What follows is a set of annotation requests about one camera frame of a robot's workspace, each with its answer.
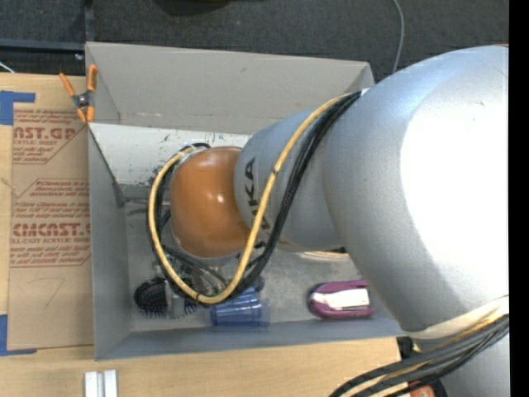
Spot blue clear plastic cup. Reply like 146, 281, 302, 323
208, 277, 272, 328

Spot grey metal bin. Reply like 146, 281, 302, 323
84, 41, 410, 361

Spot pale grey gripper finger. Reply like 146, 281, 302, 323
164, 280, 186, 319

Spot brown cardboard board red print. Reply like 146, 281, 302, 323
0, 72, 96, 357

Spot black hairbrush blue bristles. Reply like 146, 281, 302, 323
133, 277, 200, 320

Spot purple and white stapler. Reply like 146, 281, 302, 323
307, 279, 376, 321

